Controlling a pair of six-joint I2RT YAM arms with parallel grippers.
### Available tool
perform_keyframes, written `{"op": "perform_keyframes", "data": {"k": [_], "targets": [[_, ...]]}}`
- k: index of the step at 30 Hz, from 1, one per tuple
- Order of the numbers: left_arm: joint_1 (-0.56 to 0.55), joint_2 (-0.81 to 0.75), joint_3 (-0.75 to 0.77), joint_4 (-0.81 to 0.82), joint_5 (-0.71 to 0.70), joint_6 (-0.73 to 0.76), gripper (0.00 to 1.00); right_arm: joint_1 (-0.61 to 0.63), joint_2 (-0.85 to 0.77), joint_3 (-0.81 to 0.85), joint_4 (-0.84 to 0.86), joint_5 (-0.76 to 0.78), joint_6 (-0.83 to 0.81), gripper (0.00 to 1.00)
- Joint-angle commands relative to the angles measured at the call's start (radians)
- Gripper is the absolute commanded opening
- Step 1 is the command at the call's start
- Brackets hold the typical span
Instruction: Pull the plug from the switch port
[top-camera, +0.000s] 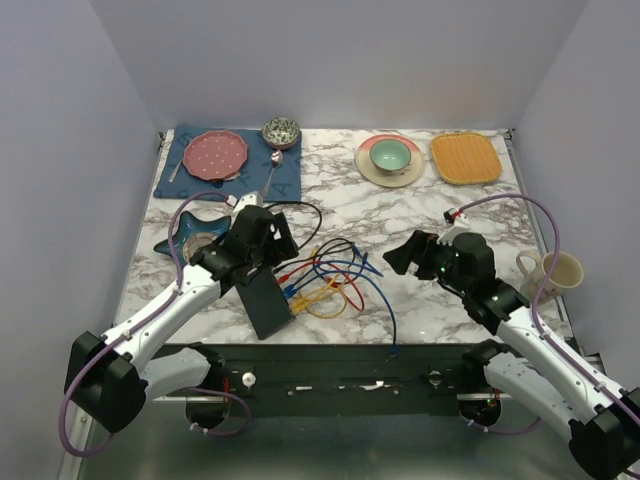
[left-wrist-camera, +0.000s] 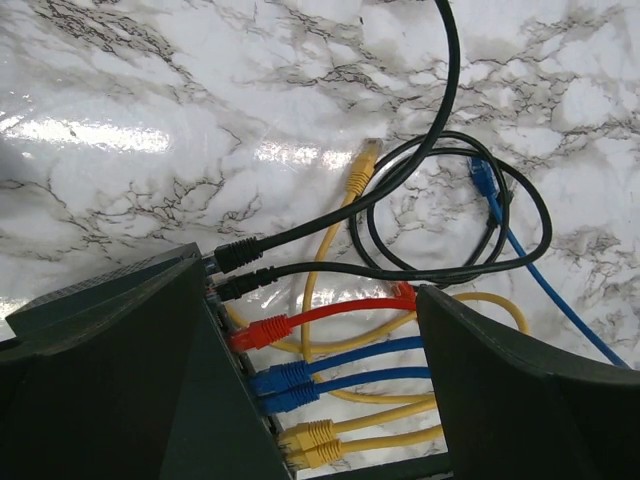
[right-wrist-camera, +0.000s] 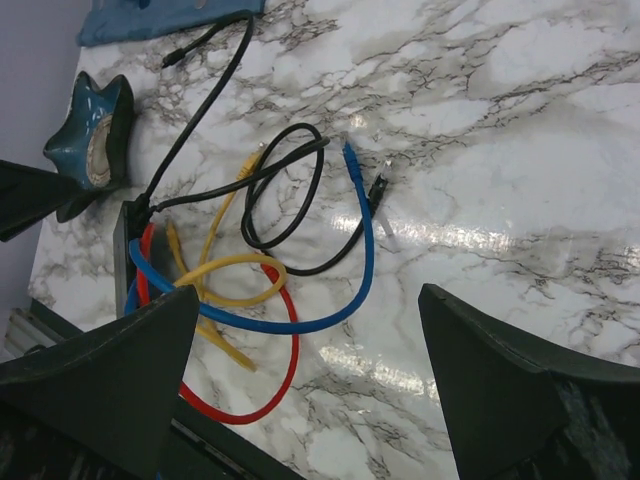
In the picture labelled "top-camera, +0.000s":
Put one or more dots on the metal spoon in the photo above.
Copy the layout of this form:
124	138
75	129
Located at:
276	161

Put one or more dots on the black network switch box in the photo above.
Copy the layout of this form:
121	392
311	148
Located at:
265	304

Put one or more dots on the orange woven mat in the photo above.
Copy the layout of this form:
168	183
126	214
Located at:
465	158

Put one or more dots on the black mounting base plate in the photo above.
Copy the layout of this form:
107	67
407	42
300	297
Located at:
347	380

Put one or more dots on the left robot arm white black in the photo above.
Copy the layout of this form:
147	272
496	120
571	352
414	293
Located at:
112	376

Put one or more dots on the pink dotted plate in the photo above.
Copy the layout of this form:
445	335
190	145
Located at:
215	155

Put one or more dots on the beige pink plate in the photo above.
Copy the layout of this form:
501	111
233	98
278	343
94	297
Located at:
367	169

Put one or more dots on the floral patterned bowl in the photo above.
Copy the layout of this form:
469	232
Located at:
281	133

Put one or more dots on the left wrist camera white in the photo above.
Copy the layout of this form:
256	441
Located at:
253	198

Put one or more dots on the cream printed mug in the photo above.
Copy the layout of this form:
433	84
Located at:
567	274

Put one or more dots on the blue cloth placemat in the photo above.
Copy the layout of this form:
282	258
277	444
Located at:
286	182

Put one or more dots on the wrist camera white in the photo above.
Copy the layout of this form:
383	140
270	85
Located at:
456	223
253	198

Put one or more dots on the blue star-shaped dish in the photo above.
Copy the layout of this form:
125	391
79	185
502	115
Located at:
193	233

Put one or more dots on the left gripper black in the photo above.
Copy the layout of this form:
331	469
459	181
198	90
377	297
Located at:
283	249

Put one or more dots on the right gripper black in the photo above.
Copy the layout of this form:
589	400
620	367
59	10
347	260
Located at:
419	248

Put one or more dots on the green bowl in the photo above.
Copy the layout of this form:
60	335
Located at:
390	156

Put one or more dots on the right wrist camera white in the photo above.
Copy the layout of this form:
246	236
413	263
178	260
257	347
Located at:
456	223

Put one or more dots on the metal fork handle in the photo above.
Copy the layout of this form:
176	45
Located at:
175	171

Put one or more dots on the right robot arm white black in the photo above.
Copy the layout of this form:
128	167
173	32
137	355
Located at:
595	415

